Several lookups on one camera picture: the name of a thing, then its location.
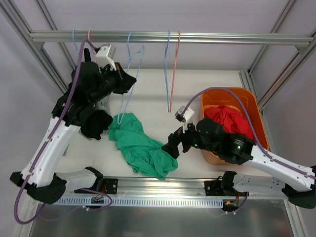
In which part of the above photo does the green tank top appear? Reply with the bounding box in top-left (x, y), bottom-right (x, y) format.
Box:
top-left (108, 113), bottom-right (178, 180)

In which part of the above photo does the blue hanger of green top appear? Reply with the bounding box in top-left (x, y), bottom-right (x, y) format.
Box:
top-left (118, 32), bottom-right (145, 124)

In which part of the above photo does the red tank top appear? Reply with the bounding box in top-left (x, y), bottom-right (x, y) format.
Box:
top-left (203, 105), bottom-right (254, 140)

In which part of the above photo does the pink hanger of grey top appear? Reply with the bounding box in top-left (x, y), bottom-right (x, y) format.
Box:
top-left (88, 30), bottom-right (96, 61)

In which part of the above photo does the blue hanger of red top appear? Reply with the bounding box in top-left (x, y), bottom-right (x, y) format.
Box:
top-left (164, 31), bottom-right (171, 113)

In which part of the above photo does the grey tank top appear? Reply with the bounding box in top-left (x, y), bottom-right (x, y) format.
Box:
top-left (96, 95), bottom-right (111, 115)

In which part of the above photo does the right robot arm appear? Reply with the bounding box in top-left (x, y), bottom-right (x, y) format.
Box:
top-left (162, 118), bottom-right (316, 209)

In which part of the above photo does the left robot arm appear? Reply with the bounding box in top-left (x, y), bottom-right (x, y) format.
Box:
top-left (10, 62), bottom-right (137, 204)

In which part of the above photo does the black tank top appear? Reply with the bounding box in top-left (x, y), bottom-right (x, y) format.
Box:
top-left (75, 48), bottom-right (113, 140)

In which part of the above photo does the blue hanger of black top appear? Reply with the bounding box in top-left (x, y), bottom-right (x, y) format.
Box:
top-left (72, 30), bottom-right (79, 55)

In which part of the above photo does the orange plastic basket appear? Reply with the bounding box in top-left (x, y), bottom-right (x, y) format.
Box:
top-left (200, 87), bottom-right (270, 150)

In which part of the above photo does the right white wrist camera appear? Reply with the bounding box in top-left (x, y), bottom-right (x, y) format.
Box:
top-left (175, 106), bottom-right (194, 133)

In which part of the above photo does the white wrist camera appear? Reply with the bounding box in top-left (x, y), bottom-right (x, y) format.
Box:
top-left (95, 43), bottom-right (117, 71)
top-left (175, 106), bottom-right (194, 133)

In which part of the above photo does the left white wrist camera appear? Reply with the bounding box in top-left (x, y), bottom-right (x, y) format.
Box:
top-left (95, 43), bottom-right (117, 71)

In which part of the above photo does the front aluminium rail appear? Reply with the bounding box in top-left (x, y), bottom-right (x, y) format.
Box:
top-left (59, 174), bottom-right (296, 199)

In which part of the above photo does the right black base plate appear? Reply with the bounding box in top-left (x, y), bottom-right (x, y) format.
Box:
top-left (204, 180), bottom-right (223, 196)

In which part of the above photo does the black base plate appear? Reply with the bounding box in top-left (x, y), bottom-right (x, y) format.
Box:
top-left (204, 180), bottom-right (223, 196)
top-left (101, 177), bottom-right (119, 195)

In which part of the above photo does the slotted cable duct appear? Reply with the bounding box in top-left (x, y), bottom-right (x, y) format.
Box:
top-left (55, 195), bottom-right (226, 208)

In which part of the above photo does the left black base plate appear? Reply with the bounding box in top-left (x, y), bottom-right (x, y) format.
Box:
top-left (101, 177), bottom-right (119, 195)

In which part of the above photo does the aluminium hanging rail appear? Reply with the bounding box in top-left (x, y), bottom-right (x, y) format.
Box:
top-left (29, 30), bottom-right (315, 46)

